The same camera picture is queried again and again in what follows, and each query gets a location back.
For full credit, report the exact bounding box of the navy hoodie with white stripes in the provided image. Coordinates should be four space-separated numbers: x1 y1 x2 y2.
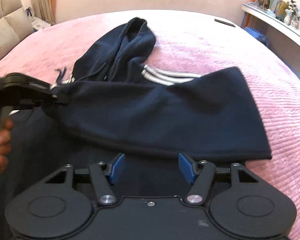
0 18 271 239

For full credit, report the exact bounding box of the beige padded headboard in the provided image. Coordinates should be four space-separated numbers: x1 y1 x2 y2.
0 0 33 60

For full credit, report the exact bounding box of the nightstand with items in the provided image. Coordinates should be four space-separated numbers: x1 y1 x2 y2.
25 7 51 31

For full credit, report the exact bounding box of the pink quilted bedspread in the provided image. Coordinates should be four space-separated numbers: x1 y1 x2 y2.
0 10 300 239

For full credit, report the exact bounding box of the blue plastic stool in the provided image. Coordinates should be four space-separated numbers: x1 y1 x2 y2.
244 27 269 47

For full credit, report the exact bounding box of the row of books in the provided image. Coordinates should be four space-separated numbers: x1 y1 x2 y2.
263 0 288 21

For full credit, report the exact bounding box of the white vase with flowers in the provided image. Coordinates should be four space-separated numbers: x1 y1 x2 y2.
283 0 300 25

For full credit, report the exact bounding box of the white wall shelf desk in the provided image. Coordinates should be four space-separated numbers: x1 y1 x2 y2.
241 4 300 46

